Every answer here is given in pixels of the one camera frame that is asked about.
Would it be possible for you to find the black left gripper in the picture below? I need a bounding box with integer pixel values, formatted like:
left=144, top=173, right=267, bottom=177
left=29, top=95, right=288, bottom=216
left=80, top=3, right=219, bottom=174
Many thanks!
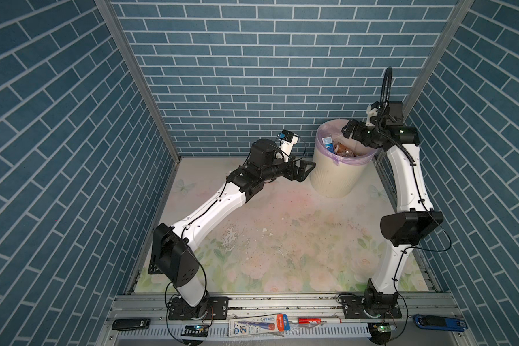
left=258, top=152, right=314, bottom=183

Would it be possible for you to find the blue red label bottle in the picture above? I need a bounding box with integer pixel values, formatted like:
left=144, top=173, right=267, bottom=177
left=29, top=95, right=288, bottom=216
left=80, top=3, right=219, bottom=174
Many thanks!
left=321, top=136, right=334, bottom=154

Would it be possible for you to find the amber small bottle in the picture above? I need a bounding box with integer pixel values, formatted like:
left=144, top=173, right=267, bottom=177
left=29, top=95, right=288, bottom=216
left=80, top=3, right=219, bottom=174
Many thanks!
left=334, top=143, right=355, bottom=158

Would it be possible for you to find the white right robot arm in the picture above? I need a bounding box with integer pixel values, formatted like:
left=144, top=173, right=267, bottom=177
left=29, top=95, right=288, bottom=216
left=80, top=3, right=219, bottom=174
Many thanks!
left=342, top=102, right=444, bottom=306

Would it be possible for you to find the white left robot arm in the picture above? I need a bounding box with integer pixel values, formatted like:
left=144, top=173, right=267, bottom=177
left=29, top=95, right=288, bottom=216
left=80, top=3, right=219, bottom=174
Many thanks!
left=151, top=157, right=316, bottom=315

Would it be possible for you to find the white bin with pink liner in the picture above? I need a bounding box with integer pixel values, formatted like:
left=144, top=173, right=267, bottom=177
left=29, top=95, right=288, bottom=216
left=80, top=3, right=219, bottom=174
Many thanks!
left=309, top=119, right=377, bottom=198

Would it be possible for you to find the white glue tube package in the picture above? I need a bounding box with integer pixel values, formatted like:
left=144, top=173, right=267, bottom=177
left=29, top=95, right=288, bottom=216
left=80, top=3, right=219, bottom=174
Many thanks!
left=228, top=314, right=291, bottom=337

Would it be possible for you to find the blue black device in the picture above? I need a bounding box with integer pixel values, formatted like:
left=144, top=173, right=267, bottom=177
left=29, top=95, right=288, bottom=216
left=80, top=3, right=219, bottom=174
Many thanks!
left=413, top=314, right=468, bottom=332

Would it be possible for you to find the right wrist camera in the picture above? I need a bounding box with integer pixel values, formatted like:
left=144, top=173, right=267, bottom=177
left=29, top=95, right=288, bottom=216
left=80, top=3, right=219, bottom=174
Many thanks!
left=366, top=102, right=379, bottom=128

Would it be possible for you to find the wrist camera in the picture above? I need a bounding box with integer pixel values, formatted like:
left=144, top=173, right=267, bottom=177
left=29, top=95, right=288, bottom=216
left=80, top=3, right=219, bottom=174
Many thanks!
left=278, top=129, right=300, bottom=162
left=366, top=102, right=379, bottom=128

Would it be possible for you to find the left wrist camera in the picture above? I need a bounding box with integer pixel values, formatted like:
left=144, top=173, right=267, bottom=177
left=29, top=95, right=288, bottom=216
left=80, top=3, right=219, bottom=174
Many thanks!
left=278, top=129, right=300, bottom=162

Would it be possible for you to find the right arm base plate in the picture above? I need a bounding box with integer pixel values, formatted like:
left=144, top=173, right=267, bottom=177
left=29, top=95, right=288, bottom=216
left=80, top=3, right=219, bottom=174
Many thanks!
left=337, top=294, right=402, bottom=319

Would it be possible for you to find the red handled tool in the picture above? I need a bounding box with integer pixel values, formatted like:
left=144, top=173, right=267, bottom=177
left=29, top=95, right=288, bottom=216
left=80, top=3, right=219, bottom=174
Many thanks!
left=290, top=317, right=342, bottom=327

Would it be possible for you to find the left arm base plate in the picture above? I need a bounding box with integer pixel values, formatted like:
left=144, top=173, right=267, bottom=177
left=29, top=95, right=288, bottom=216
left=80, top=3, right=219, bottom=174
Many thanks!
left=168, top=296, right=229, bottom=321

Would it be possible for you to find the white slotted cable duct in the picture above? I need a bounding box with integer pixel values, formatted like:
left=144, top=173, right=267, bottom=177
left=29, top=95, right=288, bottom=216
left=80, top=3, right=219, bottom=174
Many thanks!
left=116, top=323, right=372, bottom=341

